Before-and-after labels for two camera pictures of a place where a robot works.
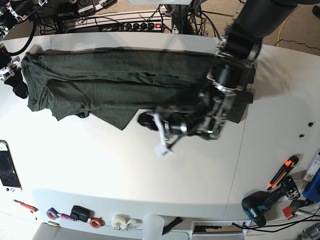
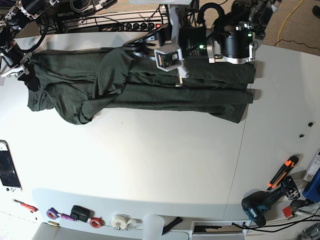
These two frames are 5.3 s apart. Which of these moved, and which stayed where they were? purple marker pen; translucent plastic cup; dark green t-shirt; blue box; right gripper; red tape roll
Moved: right gripper; dark green t-shirt
Stayed: purple marker pen; blue box; red tape roll; translucent plastic cup
